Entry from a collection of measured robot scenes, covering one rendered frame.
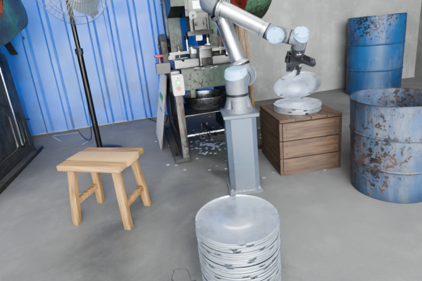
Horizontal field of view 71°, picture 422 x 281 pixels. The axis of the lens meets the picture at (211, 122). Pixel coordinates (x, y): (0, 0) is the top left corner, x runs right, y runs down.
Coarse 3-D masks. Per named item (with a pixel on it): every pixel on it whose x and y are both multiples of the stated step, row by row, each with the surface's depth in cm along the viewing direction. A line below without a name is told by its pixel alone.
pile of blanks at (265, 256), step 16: (272, 240) 94; (208, 256) 96; (224, 256) 92; (240, 256) 91; (256, 256) 92; (272, 256) 96; (208, 272) 98; (224, 272) 94; (240, 272) 92; (256, 272) 93; (272, 272) 97
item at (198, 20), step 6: (192, 0) 207; (198, 0) 208; (192, 6) 208; (198, 6) 209; (192, 12) 207; (198, 12) 210; (204, 12) 211; (186, 18) 218; (192, 18) 209; (198, 18) 208; (204, 18) 209; (192, 24) 211; (198, 24) 209; (204, 24) 209; (192, 30) 212; (198, 30) 213
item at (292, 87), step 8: (304, 72) 173; (280, 80) 180; (288, 80) 180; (296, 80) 180; (304, 80) 180; (312, 80) 180; (320, 80) 180; (280, 88) 188; (288, 88) 189; (296, 88) 189; (304, 88) 188; (312, 88) 188; (280, 96) 196; (288, 96) 196; (296, 96) 196; (304, 96) 196
